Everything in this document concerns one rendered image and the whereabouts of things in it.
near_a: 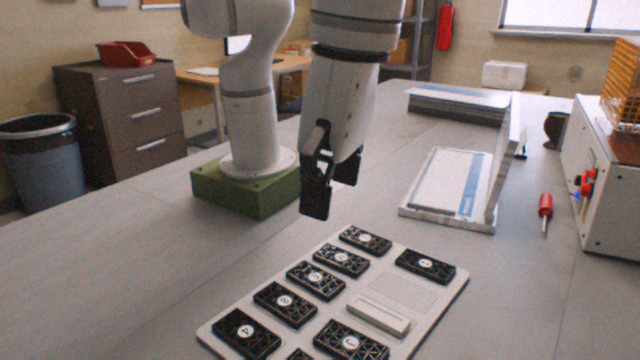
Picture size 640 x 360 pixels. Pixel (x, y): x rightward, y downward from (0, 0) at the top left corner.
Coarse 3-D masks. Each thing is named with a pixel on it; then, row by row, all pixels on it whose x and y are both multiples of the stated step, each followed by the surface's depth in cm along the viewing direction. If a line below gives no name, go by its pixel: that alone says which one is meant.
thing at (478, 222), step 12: (492, 156) 124; (420, 168) 114; (480, 180) 107; (408, 192) 101; (480, 192) 101; (480, 204) 96; (408, 216) 94; (420, 216) 93; (432, 216) 92; (444, 216) 91; (456, 216) 91; (480, 216) 91; (468, 228) 90; (480, 228) 89; (492, 228) 88
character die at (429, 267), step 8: (408, 248) 79; (400, 256) 77; (408, 256) 78; (416, 256) 78; (424, 256) 78; (400, 264) 76; (408, 264) 75; (416, 264) 75; (424, 264) 75; (432, 264) 75; (440, 264) 75; (448, 264) 75; (416, 272) 74; (424, 272) 73; (432, 272) 73; (440, 272) 74; (448, 272) 73; (432, 280) 72; (440, 280) 71; (448, 280) 72
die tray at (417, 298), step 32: (384, 256) 79; (288, 288) 71; (352, 288) 71; (384, 288) 71; (416, 288) 71; (448, 288) 71; (320, 320) 64; (352, 320) 64; (416, 320) 64; (224, 352) 58; (288, 352) 58; (320, 352) 58
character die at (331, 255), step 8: (320, 248) 79; (328, 248) 80; (336, 248) 80; (320, 256) 77; (328, 256) 77; (336, 256) 77; (344, 256) 77; (352, 256) 77; (360, 256) 77; (328, 264) 76; (336, 264) 75; (344, 264) 75; (352, 264) 75; (360, 264) 75; (368, 264) 76; (344, 272) 74; (352, 272) 73; (360, 272) 74
